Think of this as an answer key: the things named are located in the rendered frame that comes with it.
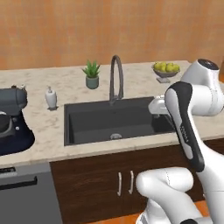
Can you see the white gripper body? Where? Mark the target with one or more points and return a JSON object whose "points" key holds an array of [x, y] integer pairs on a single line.
{"points": [[158, 105]]}

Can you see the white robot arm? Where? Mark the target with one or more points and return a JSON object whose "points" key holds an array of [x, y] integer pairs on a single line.
{"points": [[210, 96]]}

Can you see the grey fruit bowl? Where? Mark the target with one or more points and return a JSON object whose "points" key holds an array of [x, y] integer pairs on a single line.
{"points": [[165, 75]]}

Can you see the yellow-green fruit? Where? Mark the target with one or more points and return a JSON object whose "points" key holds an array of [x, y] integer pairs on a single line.
{"points": [[157, 66], [163, 66], [176, 68], [169, 67]]}

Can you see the black sink basin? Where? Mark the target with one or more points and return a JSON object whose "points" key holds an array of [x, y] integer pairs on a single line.
{"points": [[116, 122]]}

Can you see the dark grey arched tap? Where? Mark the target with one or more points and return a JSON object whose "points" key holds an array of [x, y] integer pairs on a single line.
{"points": [[112, 84]]}

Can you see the dark brown cupboard door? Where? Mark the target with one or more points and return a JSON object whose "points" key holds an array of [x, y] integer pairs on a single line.
{"points": [[163, 157], [87, 186]]}

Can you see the green plant in grey pot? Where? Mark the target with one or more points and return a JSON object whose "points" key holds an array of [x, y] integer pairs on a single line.
{"points": [[92, 78]]}

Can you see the white soap dispenser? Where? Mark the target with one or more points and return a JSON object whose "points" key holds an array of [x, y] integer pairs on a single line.
{"points": [[50, 98]]}

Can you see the dark grey stand mixer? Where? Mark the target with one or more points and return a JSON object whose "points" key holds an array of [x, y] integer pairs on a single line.
{"points": [[13, 116]]}

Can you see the grey dishwasher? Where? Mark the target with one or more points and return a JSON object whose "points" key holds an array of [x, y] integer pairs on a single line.
{"points": [[29, 201]]}

